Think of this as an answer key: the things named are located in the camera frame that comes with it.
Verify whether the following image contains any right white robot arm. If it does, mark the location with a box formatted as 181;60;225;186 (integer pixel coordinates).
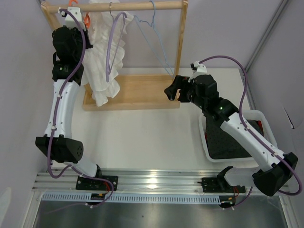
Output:
164;75;303;196

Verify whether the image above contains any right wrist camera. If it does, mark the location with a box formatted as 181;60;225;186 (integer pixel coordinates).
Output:
188;61;208;82

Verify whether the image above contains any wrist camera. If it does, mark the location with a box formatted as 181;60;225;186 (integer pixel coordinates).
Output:
58;6;86;30
188;61;208;82

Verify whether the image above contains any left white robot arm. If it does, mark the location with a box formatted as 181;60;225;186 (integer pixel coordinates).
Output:
35;26;103;190

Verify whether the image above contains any aluminium mounting rail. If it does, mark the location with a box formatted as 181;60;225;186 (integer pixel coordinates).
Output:
32;169;218;195

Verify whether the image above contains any purple plastic hanger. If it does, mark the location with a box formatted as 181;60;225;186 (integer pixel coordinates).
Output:
105;2;127;83

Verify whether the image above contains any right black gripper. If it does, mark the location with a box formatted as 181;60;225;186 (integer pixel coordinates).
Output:
165;75;207;110

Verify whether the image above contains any perforated cable duct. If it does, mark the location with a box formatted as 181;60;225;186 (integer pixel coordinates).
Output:
42;192;221;205

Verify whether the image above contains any light blue wire hanger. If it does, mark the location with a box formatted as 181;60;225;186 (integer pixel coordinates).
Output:
134;0;175;79

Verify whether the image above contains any black dotted garment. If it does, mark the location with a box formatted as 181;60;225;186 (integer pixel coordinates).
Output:
204;118;252;162

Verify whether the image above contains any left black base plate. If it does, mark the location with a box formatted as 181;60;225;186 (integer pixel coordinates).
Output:
76;176;118;191

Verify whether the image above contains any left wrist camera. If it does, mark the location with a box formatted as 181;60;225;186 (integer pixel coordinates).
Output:
58;6;86;30

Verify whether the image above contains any red garment in basket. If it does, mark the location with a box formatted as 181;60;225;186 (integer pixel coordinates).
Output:
256;121;264;135

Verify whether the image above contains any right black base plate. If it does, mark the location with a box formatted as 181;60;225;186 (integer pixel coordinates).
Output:
197;177;246;193

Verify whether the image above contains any white plastic basket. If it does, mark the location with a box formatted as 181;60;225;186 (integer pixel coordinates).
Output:
199;110;277;162

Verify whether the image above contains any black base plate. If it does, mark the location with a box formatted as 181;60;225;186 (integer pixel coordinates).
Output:
76;176;118;191
197;177;246;193

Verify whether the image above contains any white pleated skirt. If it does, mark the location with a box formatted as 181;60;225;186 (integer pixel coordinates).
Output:
81;11;133;107

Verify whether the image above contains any orange plastic hanger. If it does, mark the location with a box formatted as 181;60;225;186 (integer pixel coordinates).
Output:
68;0;91;29

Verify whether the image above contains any wooden clothes rack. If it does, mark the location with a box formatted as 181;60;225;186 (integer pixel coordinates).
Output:
40;0;189;111

